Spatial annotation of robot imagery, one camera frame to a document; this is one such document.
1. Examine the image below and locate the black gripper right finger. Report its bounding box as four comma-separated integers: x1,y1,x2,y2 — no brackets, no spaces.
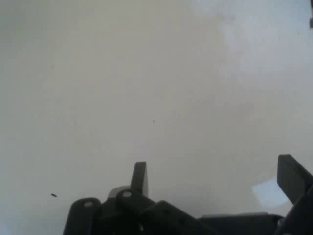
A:
273,154,313,235

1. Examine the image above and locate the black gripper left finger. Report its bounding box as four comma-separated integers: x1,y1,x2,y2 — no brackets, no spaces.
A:
63,161,216,235

